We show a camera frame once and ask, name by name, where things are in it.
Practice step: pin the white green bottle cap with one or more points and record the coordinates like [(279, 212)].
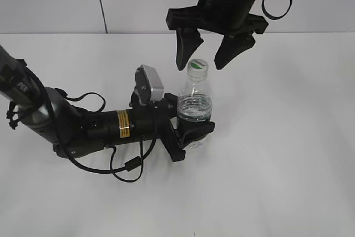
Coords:
[(197, 69)]

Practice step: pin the clear Cestbon water bottle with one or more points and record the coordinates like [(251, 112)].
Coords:
[(194, 103)]

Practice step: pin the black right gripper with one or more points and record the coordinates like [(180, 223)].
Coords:
[(225, 17)]

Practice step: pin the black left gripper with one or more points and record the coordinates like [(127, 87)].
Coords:
[(153, 121)]

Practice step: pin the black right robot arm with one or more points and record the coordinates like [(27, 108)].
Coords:
[(230, 18)]

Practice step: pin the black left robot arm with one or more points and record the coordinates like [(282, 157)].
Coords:
[(73, 130)]

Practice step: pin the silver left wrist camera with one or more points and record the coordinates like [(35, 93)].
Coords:
[(148, 86)]

